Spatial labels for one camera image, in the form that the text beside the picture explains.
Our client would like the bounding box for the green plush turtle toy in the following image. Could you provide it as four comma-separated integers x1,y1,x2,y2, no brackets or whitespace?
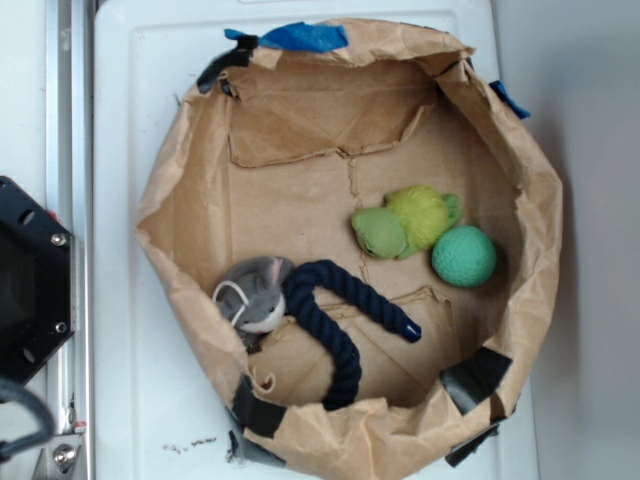
351,185,464,260

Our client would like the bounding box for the brown paper bag bin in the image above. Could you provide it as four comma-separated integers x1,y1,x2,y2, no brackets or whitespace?
136,19,562,479

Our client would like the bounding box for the grey plush mouse toy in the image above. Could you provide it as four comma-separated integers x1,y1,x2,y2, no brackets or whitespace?
212,256,295,336

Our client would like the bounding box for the teal green ball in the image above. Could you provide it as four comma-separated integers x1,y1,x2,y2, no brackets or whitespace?
431,225,497,288

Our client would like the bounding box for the black tape patch bottom left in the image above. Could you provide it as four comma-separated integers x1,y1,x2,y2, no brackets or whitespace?
226,376,287,468

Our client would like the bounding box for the black tape patch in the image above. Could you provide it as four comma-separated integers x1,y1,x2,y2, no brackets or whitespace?
226,376,287,468
196,34,258,94
439,347,513,415

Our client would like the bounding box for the black tape patch top left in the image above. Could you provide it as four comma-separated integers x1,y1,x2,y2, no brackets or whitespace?
196,34,258,94

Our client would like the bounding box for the blue tape strip top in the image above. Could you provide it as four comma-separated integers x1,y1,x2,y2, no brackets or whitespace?
252,22,349,53

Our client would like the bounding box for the blue tape strip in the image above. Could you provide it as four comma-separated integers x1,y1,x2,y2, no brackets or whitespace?
252,22,349,53
489,80,531,120

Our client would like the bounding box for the black tape patch right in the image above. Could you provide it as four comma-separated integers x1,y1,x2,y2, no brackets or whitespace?
439,347,513,415

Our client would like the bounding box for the blue tape strip right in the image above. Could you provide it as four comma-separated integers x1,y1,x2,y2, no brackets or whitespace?
489,80,531,120

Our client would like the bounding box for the navy blue rope toy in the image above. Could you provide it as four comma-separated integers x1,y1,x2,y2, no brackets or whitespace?
283,260,422,411

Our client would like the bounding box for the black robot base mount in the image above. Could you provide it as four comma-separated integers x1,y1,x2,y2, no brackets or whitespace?
0,176,73,385

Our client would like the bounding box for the aluminium frame rail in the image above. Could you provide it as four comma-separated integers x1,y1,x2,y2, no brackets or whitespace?
45,1,99,479

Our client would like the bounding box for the grey braided cable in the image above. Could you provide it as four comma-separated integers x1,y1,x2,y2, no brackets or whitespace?
0,377,56,464

